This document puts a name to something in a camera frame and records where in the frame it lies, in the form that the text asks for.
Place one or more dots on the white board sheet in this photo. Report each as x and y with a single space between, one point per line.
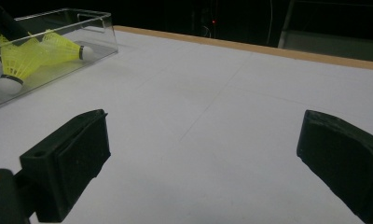
206 140

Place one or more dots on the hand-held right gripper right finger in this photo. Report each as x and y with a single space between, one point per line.
346 161

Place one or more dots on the white metal stand frame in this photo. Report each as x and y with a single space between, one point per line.
330 43

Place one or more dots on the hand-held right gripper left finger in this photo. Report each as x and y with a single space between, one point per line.
69 161

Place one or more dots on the clear plastic container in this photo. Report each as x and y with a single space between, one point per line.
107 37

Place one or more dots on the yellow shuttlecock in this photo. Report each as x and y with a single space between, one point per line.
63 46
20 62

